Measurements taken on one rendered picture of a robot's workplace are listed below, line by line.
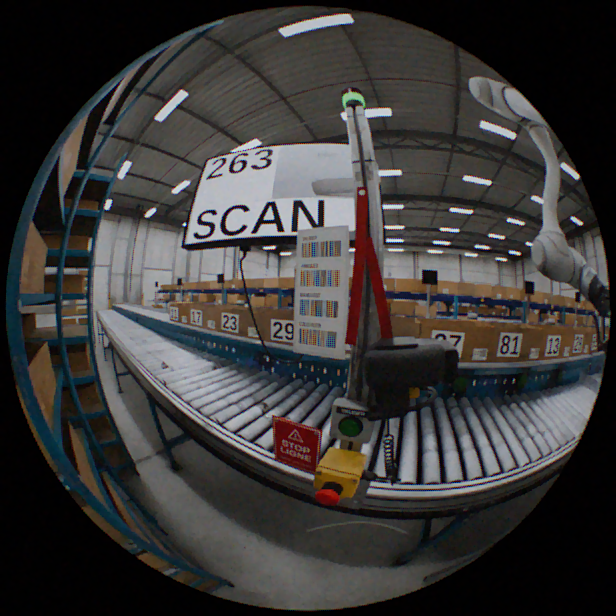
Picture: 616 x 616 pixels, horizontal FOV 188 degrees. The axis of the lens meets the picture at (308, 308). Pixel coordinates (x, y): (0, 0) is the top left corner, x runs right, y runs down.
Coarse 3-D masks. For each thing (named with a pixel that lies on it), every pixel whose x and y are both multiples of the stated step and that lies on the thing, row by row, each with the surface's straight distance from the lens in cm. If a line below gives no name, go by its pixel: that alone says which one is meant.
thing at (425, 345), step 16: (368, 352) 24; (384, 352) 23; (400, 352) 23; (416, 352) 23; (432, 352) 23; (448, 352) 24; (368, 368) 24; (384, 368) 23; (400, 368) 23; (416, 368) 23; (432, 368) 24; (448, 368) 24; (368, 384) 24; (384, 384) 24; (400, 384) 24; (416, 384) 24; (432, 384) 25; (384, 400) 26; (400, 400) 26; (368, 416) 28; (384, 416) 27; (400, 416) 27
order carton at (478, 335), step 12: (432, 324) 90; (444, 324) 91; (456, 324) 123; (468, 324) 126; (480, 324) 120; (420, 336) 90; (468, 336) 96; (480, 336) 98; (492, 336) 101; (468, 348) 97; (480, 348) 99; (492, 348) 103; (468, 360) 98; (480, 360) 101
